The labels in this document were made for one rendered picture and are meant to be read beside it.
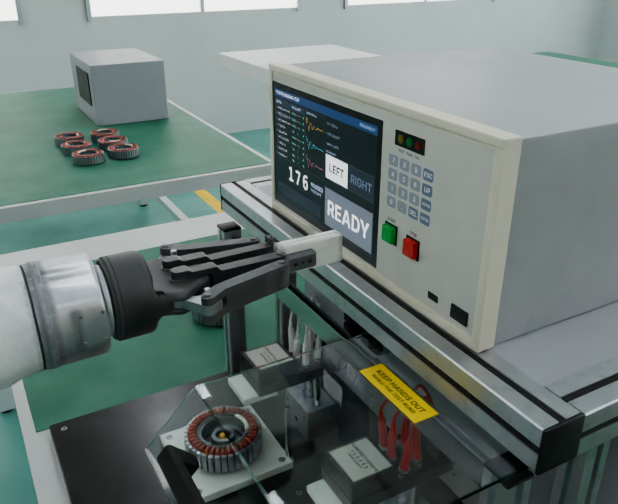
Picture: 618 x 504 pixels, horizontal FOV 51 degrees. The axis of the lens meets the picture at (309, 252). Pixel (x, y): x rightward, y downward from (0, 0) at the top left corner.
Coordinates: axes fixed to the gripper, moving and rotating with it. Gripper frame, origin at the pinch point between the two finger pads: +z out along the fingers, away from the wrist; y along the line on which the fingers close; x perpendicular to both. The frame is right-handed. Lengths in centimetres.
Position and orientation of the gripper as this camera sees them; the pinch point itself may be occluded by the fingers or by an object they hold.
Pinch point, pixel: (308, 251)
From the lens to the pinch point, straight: 65.4
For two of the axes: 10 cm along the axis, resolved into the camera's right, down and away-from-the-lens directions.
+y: 4.8, 3.7, -7.9
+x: 0.0, -9.1, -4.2
